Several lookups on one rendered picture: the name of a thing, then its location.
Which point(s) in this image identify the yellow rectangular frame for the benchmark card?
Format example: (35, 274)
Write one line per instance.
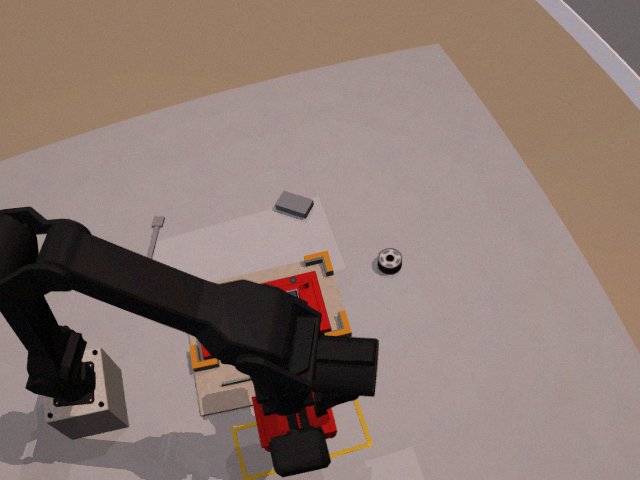
(335, 454)

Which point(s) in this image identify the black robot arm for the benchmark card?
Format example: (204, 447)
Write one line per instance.
(240, 323)

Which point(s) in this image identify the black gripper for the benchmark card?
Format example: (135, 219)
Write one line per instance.
(300, 450)

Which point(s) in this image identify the small black and white toy wheel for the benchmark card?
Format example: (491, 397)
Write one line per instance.
(387, 255)

